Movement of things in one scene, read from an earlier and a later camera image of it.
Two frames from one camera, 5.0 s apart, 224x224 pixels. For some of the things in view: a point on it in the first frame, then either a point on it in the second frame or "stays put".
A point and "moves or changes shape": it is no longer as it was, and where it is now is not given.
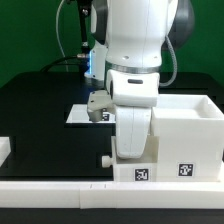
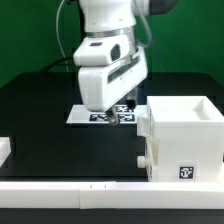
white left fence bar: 5,149 stays put
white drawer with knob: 143,168 moves or changes shape
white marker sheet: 79,114 stays put
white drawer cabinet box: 190,137 stays put
